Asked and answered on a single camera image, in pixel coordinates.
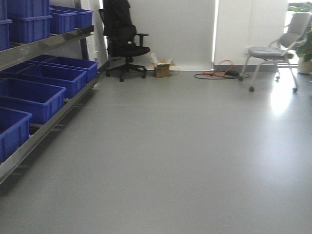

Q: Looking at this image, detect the cardboard box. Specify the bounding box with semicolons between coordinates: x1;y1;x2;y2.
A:
149;52;175;78

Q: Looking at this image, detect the black office chair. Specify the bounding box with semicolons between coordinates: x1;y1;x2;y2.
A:
98;0;150;82

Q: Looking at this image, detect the steel rack with blue bins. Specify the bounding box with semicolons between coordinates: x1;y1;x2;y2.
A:
0;0;100;186

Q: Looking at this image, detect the grey folding chair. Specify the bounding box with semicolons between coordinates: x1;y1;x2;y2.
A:
240;12;312;93

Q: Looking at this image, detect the potted green plant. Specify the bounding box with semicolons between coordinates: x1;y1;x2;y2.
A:
288;1;312;75

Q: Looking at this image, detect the orange cable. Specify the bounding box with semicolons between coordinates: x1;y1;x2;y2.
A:
202;59;235;78

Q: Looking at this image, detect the black cable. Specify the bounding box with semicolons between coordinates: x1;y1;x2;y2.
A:
194;70;250;80

